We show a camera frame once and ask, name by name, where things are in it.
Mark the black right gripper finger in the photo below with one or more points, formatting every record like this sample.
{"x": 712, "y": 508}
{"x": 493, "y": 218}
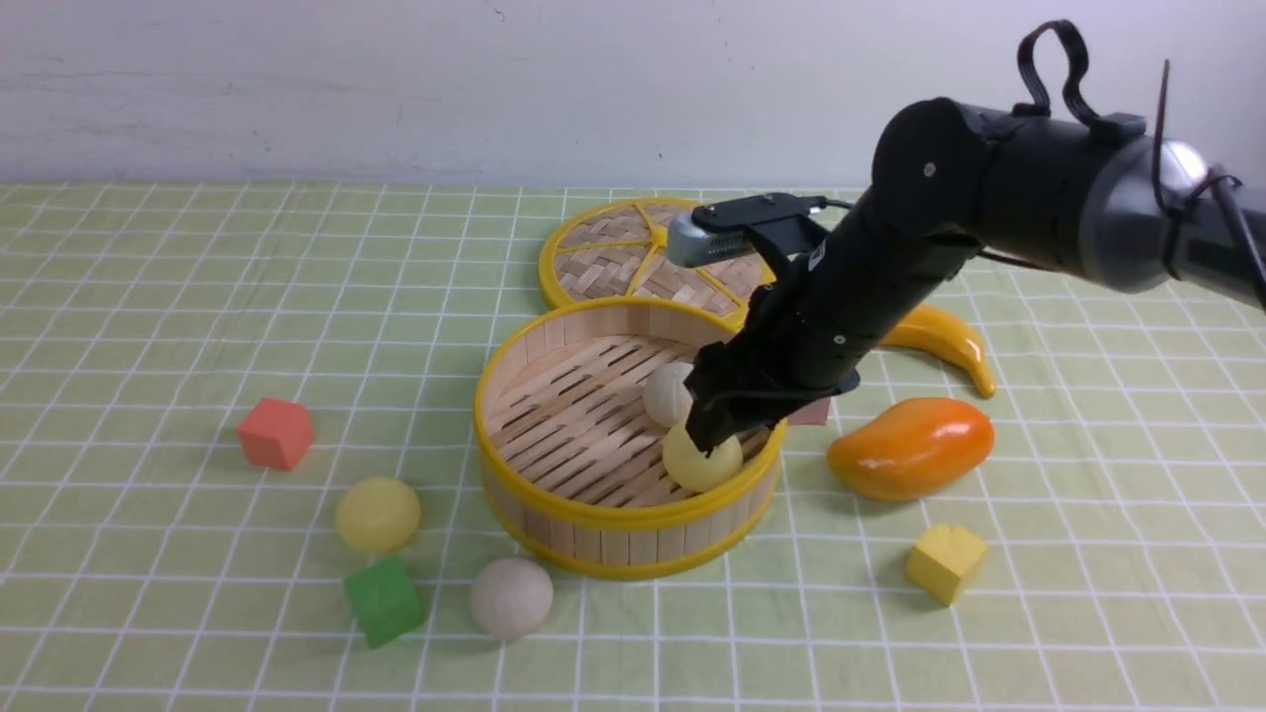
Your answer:
{"x": 736, "y": 388}

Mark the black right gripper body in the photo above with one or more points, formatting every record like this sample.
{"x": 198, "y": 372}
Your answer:
{"x": 853, "y": 285}

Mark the white bun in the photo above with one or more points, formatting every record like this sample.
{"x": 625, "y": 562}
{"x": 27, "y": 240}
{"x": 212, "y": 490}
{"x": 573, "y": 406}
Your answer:
{"x": 665, "y": 398}
{"x": 511, "y": 598}

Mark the yellow bun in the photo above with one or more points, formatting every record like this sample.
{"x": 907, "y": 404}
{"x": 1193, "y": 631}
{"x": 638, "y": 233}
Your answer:
{"x": 695, "y": 470}
{"x": 378, "y": 516}

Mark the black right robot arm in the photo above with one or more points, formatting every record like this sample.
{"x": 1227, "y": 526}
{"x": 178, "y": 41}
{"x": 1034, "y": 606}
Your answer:
{"x": 949, "y": 183}

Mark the bamboo steamer tray yellow rim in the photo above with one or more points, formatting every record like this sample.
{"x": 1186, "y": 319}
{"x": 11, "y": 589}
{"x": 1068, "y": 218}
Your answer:
{"x": 572, "y": 463}

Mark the woven bamboo steamer lid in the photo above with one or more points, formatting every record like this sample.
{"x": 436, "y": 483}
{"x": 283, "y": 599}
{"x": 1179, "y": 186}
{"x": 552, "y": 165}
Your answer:
{"x": 618, "y": 249}

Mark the pink cube block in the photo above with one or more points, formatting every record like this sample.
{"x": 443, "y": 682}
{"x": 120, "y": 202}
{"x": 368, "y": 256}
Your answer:
{"x": 814, "y": 413}

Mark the yellow toy banana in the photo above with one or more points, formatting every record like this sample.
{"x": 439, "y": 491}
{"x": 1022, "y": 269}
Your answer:
{"x": 950, "y": 339}

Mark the orange toy mango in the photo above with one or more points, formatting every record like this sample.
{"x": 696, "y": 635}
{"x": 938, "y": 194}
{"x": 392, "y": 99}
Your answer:
{"x": 912, "y": 450}

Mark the yellow cube block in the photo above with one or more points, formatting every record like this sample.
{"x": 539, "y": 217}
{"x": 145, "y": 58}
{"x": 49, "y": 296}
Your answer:
{"x": 945, "y": 561}

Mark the green cube block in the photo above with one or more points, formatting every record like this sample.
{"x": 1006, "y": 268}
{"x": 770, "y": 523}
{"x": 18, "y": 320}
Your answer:
{"x": 384, "y": 601}

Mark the red cube block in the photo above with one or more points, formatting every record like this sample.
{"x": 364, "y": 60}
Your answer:
{"x": 276, "y": 434}

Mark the green checkered tablecloth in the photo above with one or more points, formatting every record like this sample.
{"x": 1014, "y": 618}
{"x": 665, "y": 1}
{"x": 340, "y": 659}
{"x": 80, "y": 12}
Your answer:
{"x": 147, "y": 566}

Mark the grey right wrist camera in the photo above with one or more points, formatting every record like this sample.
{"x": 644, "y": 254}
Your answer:
{"x": 776, "y": 226}

